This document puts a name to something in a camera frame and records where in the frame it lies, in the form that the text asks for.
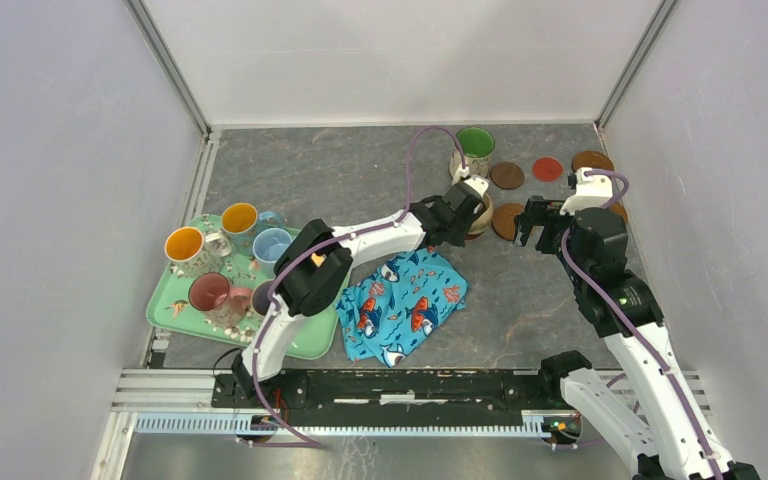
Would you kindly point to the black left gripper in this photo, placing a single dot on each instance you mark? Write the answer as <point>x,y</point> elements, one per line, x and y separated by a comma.
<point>458,240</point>

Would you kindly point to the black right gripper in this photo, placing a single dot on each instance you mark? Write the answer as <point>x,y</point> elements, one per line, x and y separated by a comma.
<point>539,212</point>

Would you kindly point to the brown wooden coaster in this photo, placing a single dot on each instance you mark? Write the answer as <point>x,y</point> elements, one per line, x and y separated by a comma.
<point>620,210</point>
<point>503,220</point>
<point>591,159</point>

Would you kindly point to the beige mug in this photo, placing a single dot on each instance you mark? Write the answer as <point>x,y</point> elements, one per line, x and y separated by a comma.
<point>483,221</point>

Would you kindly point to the dark brown round coaster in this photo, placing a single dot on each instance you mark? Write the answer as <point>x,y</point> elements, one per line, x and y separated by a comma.
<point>507,175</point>

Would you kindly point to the red round coaster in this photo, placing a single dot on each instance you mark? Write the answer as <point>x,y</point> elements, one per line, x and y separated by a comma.
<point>547,169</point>

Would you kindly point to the green inside floral mug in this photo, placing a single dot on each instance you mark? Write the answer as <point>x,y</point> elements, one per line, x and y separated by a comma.
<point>475,156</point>

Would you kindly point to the yellow mug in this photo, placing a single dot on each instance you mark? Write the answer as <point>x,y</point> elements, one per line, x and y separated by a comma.
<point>318,259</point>

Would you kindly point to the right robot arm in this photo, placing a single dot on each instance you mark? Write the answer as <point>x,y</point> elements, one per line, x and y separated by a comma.
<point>670,438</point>

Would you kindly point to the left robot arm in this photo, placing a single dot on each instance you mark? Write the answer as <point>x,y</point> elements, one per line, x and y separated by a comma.
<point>309,275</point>

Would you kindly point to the small cup orange inside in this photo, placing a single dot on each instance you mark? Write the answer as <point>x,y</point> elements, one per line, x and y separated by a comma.
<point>242,223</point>

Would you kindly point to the floral cup orange inside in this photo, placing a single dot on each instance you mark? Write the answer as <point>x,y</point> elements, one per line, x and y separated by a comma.
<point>193,253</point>

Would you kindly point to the blue shark print cloth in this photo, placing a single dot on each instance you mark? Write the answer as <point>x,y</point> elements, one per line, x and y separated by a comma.
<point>393,311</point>

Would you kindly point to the light blue mug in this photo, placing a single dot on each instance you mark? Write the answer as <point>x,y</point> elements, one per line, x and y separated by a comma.
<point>269,246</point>

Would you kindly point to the pink mug maroon inside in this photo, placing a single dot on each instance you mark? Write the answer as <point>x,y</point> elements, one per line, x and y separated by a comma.
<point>220,302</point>

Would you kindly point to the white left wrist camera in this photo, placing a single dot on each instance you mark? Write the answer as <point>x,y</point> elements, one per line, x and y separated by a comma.
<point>463,174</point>

